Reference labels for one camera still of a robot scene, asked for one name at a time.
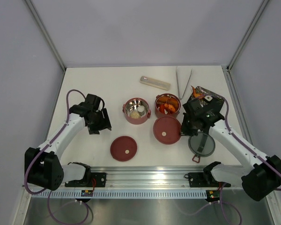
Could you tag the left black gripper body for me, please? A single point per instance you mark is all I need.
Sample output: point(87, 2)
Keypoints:
point(98, 120)

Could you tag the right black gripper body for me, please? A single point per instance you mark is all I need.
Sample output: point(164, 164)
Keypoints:
point(188, 123)

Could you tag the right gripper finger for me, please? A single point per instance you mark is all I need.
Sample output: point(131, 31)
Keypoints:
point(184, 132)
point(193, 132)

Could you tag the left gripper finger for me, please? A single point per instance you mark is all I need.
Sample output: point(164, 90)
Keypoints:
point(106, 124)
point(93, 132)

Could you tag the dark red lid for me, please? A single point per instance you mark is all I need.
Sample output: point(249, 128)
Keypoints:
point(167, 130)
point(123, 148)

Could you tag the metal tongs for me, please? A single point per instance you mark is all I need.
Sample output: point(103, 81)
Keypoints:
point(183, 76)

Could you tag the orange fried chicken piece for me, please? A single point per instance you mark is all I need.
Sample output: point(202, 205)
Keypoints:
point(170, 108)

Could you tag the white steamed bun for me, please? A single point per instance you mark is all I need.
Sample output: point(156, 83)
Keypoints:
point(135, 115)

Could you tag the pink steel bowl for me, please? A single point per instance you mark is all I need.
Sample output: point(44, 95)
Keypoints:
point(131, 105)

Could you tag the dark red steel bowl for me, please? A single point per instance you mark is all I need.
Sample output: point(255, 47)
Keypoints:
point(167, 98)

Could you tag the red sausage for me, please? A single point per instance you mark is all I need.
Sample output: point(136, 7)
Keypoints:
point(162, 109)

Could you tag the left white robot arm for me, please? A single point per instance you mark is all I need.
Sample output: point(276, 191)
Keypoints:
point(42, 165)

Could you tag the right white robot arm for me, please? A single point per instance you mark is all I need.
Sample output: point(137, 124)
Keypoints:
point(258, 175)

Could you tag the black floral food tray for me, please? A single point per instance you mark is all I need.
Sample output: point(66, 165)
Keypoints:
point(209, 97)

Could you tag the orange shrimp on tray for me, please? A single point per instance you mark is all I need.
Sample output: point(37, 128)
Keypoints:
point(196, 95)

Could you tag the grey transparent lid with handle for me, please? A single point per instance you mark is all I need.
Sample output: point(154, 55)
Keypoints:
point(201, 145)

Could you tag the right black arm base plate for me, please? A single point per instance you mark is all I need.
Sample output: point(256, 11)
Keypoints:
point(202, 179)

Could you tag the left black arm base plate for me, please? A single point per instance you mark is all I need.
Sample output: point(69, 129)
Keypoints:
point(97, 179)

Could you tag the aluminium front rail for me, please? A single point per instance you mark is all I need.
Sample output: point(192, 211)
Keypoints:
point(148, 177)

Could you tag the white slotted cable duct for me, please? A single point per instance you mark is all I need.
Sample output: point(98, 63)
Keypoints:
point(124, 194)

